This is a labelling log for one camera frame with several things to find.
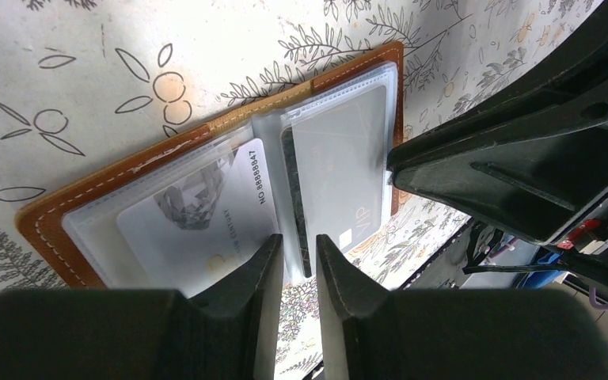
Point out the brown leather card holder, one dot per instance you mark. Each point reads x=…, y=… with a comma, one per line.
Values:
x=74, y=229

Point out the floral table mat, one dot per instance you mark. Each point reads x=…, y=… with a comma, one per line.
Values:
x=86, y=84

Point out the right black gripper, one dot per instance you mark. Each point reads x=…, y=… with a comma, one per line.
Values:
x=543, y=181

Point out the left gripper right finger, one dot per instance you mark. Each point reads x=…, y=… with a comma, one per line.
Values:
x=369, y=332

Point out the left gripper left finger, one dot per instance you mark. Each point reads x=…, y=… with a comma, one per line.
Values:
x=228, y=331

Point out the silver diamond VIP card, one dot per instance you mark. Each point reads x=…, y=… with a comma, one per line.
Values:
x=196, y=230

